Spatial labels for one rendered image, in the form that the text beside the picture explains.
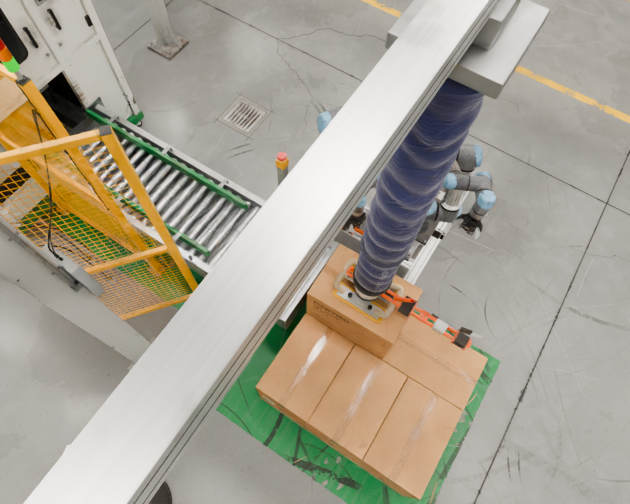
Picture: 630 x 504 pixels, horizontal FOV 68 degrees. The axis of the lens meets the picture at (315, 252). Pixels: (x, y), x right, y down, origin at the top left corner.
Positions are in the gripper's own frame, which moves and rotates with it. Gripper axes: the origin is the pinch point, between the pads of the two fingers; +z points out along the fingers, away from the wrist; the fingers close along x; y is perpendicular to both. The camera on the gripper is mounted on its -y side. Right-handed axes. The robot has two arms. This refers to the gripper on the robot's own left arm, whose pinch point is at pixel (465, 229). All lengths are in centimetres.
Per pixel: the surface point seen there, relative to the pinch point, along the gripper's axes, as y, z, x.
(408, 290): 20, 58, -9
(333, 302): 53, 58, -43
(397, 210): 47, -61, -28
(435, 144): 46, -102, -24
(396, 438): 93, 98, 31
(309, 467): 135, 152, -5
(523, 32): 33, -135, -17
